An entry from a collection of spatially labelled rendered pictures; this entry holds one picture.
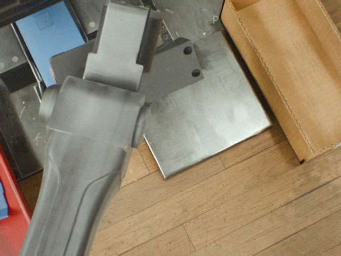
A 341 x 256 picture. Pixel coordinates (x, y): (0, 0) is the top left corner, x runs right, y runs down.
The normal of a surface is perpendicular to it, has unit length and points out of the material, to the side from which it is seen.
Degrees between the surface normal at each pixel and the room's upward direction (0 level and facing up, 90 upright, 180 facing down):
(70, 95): 14
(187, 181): 0
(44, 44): 0
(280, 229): 0
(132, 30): 24
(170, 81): 31
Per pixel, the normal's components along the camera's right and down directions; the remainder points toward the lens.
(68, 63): 0.27, 0.22
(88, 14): 0.04, -0.25
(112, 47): -0.06, 0.15
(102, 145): 0.10, -0.47
